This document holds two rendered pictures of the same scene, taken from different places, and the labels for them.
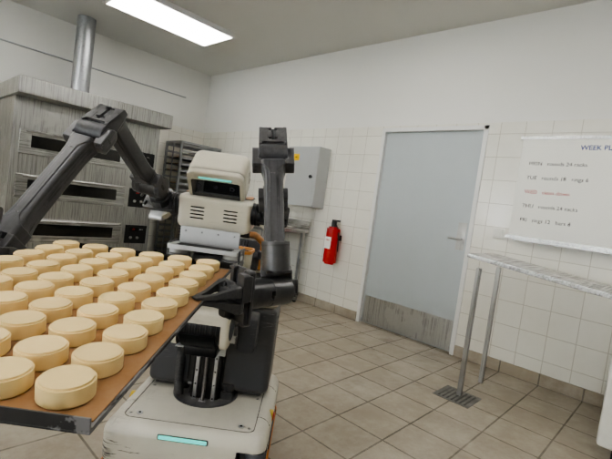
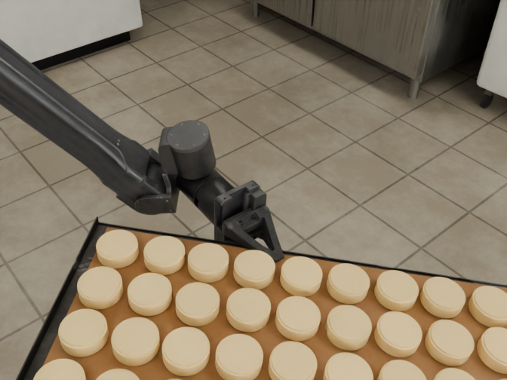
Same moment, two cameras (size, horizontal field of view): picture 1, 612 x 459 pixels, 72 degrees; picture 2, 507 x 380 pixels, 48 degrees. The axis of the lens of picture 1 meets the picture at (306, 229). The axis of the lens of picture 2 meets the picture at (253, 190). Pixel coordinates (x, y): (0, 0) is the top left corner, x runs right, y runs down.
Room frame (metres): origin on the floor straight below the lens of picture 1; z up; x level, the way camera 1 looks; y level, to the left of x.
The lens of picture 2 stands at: (0.66, 0.64, 1.52)
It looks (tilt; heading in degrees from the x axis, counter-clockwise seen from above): 41 degrees down; 277
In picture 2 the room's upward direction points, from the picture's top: straight up
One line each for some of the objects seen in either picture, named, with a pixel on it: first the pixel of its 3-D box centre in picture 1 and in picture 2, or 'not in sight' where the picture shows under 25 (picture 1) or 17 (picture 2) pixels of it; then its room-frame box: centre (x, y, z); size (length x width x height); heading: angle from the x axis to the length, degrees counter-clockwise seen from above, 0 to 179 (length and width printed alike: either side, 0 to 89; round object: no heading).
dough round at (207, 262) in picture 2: (192, 279); (208, 262); (0.77, 0.20, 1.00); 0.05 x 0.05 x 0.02
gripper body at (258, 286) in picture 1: (250, 293); (225, 207); (0.77, 0.09, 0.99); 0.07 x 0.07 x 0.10; 45
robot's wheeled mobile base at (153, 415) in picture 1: (202, 417); not in sight; (1.82, 0.34, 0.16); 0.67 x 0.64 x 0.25; 0
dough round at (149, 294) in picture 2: (171, 268); (149, 293); (0.83, 0.26, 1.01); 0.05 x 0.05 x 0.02
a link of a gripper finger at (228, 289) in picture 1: (217, 302); (256, 244); (0.72, 0.14, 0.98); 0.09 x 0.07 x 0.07; 135
